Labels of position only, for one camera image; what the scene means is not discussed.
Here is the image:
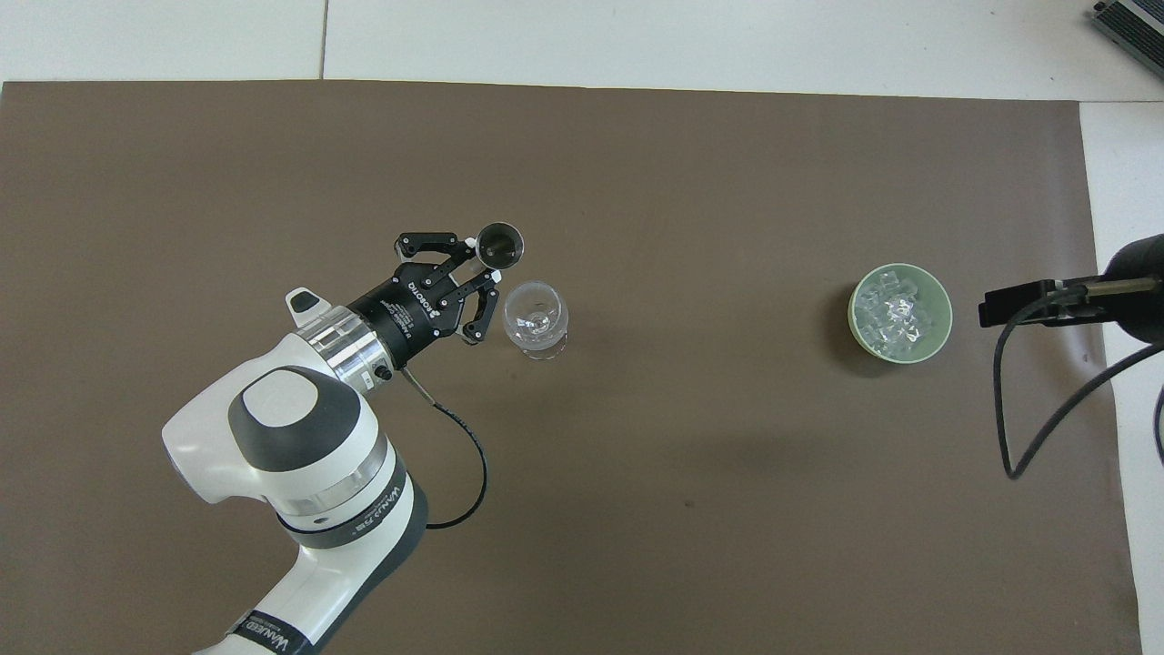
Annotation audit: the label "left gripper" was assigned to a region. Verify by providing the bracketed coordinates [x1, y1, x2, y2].
[347, 232, 506, 366]

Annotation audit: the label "small dark cup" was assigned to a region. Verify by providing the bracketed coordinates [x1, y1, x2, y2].
[476, 221, 526, 270]

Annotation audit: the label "clear wine glass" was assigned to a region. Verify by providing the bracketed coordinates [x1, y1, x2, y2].
[503, 280, 571, 361]

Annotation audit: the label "clear ice cubes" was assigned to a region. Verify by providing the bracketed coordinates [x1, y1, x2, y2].
[859, 269, 939, 353]

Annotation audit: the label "green bowl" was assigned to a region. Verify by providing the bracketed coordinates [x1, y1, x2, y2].
[848, 262, 954, 366]

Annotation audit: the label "black stand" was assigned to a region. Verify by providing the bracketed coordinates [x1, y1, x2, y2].
[1055, 234, 1164, 346]

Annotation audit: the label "grey metal box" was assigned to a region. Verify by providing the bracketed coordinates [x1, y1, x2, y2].
[1091, 0, 1164, 66]

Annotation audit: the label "black camera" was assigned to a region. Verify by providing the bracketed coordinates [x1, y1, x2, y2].
[978, 282, 1061, 329]

